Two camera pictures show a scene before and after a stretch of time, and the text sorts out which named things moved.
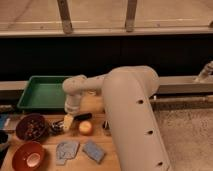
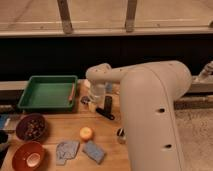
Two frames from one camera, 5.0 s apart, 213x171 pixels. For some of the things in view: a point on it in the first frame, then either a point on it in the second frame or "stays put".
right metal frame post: (130, 15) stays put
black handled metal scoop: (59, 125) to (85, 100)
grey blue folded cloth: (66, 150) stays put
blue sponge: (94, 151) stays put
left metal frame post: (64, 10) stays put
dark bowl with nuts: (31, 127) stays put
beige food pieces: (68, 118) to (91, 106)
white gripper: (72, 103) to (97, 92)
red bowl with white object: (28, 156) stays put
